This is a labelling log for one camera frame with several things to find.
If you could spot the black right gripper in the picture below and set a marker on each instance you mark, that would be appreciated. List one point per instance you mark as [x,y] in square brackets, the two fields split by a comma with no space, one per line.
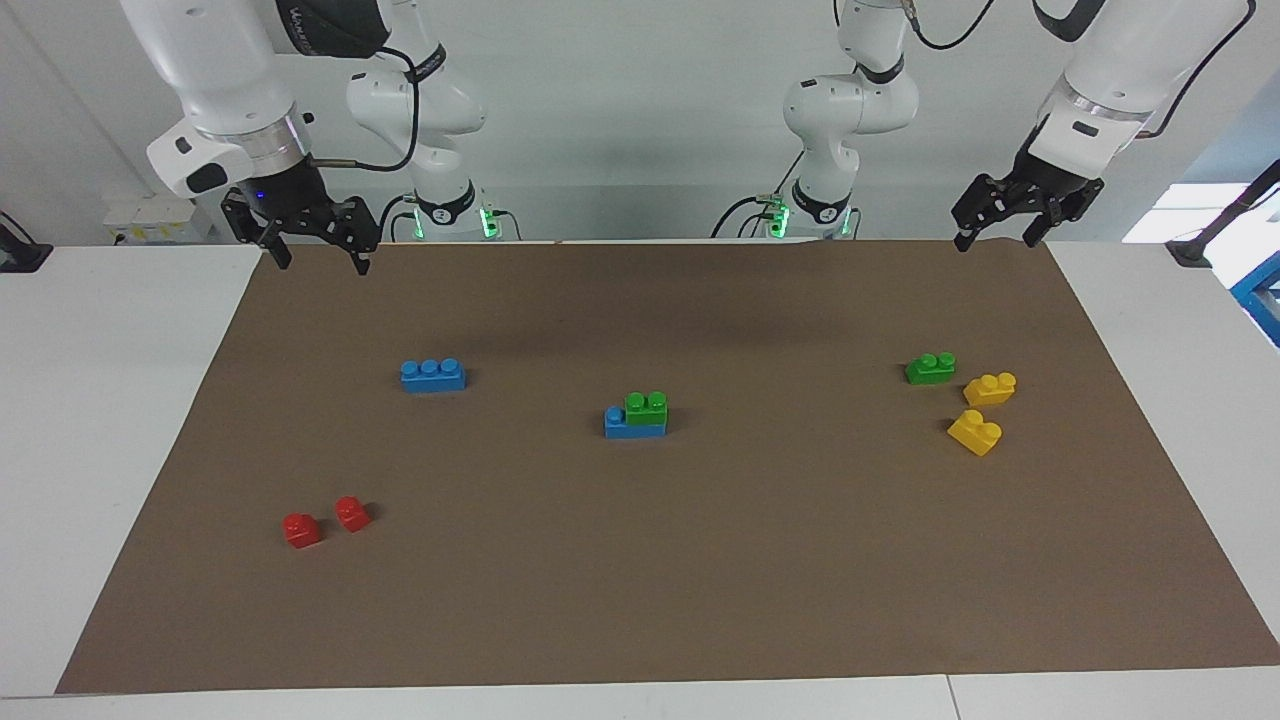
[295,205]

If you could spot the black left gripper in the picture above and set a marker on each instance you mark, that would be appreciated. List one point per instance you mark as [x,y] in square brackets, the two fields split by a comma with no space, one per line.
[1045,185]

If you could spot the blue three-stud block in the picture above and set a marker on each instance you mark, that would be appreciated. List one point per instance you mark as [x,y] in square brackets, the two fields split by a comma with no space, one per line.
[630,428]
[432,376]

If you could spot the green two-stud block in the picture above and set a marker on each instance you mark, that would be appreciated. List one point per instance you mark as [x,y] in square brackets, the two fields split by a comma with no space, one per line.
[646,408]
[930,370]

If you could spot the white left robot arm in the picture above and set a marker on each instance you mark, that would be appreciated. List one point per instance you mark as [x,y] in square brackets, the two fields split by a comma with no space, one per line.
[850,105]

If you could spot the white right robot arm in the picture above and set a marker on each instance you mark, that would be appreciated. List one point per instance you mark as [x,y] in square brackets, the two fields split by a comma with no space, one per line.
[225,80]

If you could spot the yellow two-stud block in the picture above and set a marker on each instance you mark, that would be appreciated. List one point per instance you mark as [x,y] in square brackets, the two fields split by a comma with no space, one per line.
[990,389]
[975,433]

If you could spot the red one-stud block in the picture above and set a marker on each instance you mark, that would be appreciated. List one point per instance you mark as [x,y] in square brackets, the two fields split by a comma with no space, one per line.
[301,531]
[352,514]

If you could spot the black table clamp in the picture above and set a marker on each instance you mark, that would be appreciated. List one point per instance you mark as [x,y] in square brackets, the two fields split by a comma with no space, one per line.
[22,255]

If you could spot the brown paper mat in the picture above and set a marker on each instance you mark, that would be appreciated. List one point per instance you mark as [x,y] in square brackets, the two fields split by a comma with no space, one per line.
[640,560]

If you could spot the blue frame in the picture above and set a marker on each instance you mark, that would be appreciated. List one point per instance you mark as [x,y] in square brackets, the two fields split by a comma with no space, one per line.
[1262,295]

